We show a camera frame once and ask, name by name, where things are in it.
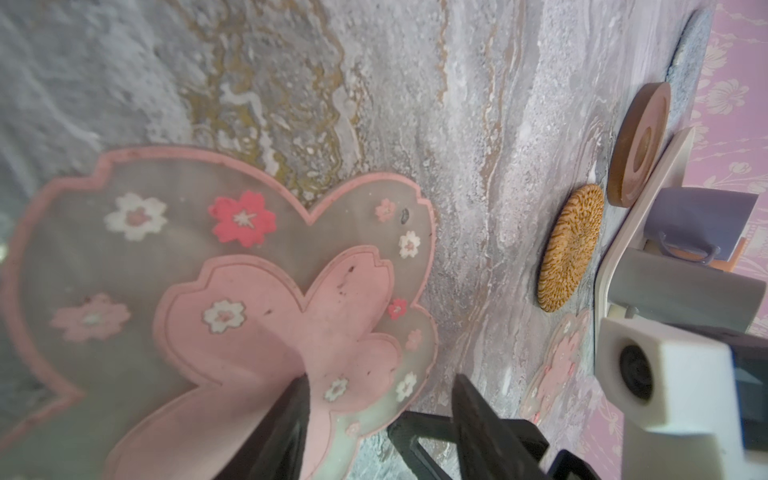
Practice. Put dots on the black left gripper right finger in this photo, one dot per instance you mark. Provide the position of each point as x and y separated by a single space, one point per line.
490 447

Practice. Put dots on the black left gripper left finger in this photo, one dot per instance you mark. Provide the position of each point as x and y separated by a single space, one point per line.
275 448

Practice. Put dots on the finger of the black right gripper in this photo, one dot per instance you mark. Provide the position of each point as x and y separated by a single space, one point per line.
568 466
427 445

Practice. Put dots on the pink flower coaster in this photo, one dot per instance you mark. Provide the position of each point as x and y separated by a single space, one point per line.
168 299
560 362

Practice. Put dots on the grey ceramic mug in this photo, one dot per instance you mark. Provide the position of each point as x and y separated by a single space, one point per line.
674 291

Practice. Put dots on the woven rattan round coaster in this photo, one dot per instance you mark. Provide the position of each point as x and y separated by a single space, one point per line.
570 247

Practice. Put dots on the brown round wooden coaster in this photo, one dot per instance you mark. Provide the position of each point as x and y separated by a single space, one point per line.
638 143

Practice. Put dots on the blue woven round coaster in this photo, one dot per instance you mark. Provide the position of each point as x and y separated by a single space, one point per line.
684 70

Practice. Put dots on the cream rectangular tray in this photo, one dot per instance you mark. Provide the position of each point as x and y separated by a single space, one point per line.
668 172

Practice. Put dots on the purple ceramic mug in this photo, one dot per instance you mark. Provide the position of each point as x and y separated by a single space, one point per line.
706 223

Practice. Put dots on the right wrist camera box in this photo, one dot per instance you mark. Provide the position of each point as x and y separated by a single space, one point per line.
694 399

